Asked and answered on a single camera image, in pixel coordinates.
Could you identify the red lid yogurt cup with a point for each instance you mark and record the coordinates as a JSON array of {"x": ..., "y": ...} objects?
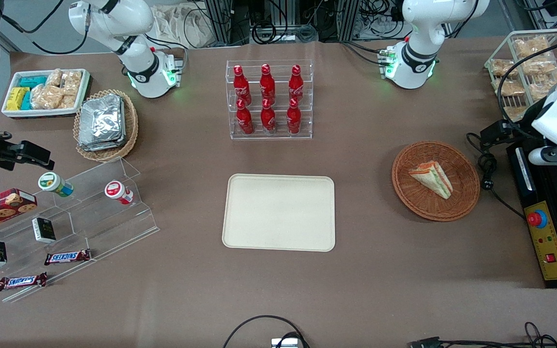
[{"x": 116, "y": 191}]

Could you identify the black machine yellow panel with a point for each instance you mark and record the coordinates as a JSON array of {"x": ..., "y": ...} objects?
[{"x": 551, "y": 232}]

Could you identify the round brown wicker basket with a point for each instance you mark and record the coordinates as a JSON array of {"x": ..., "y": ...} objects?
[{"x": 423, "y": 205}]

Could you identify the red cookie box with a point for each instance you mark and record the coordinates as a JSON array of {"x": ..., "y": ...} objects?
[{"x": 0, "y": 209}]

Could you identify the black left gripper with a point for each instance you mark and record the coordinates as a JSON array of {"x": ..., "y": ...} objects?
[{"x": 526, "y": 123}]

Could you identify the triangular sandwich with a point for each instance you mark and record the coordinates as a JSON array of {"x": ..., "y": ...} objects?
[{"x": 433, "y": 179}]

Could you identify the bagged rice cracker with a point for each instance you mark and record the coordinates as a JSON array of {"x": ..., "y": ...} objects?
[
  {"x": 68, "y": 101},
  {"x": 54, "y": 77},
  {"x": 46, "y": 96},
  {"x": 72, "y": 81}
]

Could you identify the clear acrylic stepped shelf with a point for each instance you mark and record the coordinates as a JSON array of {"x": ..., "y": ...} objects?
[{"x": 109, "y": 227}]

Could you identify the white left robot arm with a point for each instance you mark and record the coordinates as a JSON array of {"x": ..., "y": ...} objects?
[{"x": 414, "y": 29}]

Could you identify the beige cloth bag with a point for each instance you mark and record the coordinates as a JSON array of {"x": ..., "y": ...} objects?
[{"x": 177, "y": 24}]

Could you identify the clear acrylic bottle rack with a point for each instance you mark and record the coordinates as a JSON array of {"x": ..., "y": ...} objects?
[{"x": 278, "y": 137}]

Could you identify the snickers chocolate bar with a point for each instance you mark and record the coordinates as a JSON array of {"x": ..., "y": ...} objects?
[
  {"x": 67, "y": 257},
  {"x": 21, "y": 281}
]

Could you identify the red cola bottle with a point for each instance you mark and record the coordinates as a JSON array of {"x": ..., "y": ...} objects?
[
  {"x": 294, "y": 120},
  {"x": 267, "y": 83},
  {"x": 241, "y": 84},
  {"x": 296, "y": 83},
  {"x": 245, "y": 121},
  {"x": 268, "y": 120}
]

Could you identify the yellow snack pack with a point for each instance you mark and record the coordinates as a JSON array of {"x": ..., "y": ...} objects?
[{"x": 16, "y": 98}]

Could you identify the white rectangular snack tray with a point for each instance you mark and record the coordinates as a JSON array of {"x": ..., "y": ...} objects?
[{"x": 41, "y": 112}]

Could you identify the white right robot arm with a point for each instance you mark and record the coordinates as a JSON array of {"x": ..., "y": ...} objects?
[{"x": 128, "y": 29}]

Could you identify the teal snack pack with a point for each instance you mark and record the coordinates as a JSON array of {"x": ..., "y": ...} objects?
[
  {"x": 26, "y": 101},
  {"x": 32, "y": 81}
]

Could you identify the oval light wicker basket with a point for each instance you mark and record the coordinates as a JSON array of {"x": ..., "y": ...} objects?
[{"x": 131, "y": 125}]

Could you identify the small silver device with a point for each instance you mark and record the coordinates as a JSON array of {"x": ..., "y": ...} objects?
[{"x": 285, "y": 343}]

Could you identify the cream plastic tray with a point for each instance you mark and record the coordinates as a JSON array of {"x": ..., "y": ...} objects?
[{"x": 278, "y": 212}]

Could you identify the silver foil packet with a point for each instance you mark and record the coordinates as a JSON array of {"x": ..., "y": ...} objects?
[
  {"x": 100, "y": 118},
  {"x": 102, "y": 146}
]

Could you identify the red emergency stop button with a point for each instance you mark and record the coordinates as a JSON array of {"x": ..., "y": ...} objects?
[{"x": 537, "y": 219}]

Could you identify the bagged brown snack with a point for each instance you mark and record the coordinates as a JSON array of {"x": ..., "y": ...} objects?
[
  {"x": 530, "y": 47},
  {"x": 542, "y": 89},
  {"x": 503, "y": 67},
  {"x": 514, "y": 113},
  {"x": 537, "y": 66},
  {"x": 509, "y": 88}
]

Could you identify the green lid yogurt cup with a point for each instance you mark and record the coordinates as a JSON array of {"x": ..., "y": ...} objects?
[{"x": 53, "y": 183}]

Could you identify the aluminium frame post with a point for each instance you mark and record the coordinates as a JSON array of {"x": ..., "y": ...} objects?
[
  {"x": 348, "y": 19},
  {"x": 223, "y": 21}
]

